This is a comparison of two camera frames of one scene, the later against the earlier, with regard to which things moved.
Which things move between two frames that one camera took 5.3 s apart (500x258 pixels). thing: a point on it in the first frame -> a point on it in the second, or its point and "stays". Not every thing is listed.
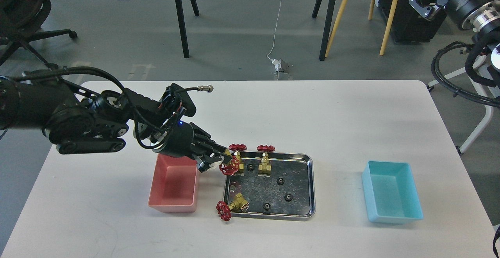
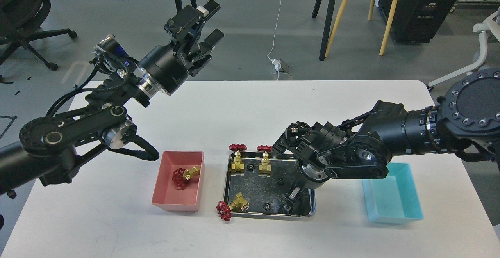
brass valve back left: [238, 147] stays
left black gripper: [185, 140] -> [166, 68]
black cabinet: [408, 26] stays
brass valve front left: [224, 210] stays
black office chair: [24, 6] stays
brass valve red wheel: [229, 169] -> [181, 176]
